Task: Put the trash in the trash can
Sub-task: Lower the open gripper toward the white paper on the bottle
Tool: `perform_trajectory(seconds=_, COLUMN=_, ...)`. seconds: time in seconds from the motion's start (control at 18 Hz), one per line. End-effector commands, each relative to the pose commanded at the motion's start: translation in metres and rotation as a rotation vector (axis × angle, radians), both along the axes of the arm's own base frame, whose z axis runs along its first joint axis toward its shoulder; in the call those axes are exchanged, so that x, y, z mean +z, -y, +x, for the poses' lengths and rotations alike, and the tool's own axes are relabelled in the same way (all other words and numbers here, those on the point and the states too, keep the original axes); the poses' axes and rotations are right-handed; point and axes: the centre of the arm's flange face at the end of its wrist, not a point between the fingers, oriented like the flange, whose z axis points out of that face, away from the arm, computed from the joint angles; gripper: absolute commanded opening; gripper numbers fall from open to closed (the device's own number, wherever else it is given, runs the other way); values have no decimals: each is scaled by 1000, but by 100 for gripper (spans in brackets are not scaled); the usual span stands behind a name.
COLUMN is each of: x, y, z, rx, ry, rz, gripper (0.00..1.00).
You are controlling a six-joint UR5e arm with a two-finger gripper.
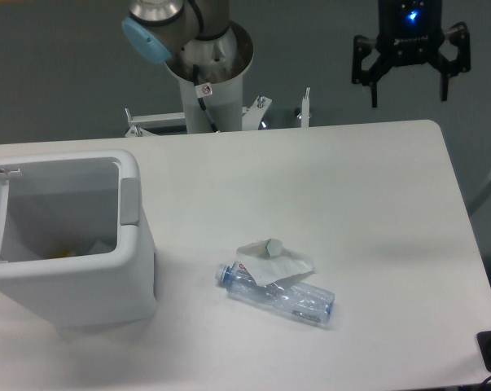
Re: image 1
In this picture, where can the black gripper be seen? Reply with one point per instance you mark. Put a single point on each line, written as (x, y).
(410, 33)

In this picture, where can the white paper napkin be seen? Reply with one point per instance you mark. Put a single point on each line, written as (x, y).
(268, 261)

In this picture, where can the clear plastic water bottle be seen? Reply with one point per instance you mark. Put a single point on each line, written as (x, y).
(298, 299)

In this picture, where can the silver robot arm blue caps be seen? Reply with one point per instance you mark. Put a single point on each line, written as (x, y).
(160, 30)

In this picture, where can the white trash inside bin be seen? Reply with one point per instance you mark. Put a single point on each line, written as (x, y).
(98, 247)

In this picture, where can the white open trash can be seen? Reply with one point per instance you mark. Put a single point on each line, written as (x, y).
(68, 200)

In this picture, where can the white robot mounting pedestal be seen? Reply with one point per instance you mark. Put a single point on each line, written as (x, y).
(222, 101)

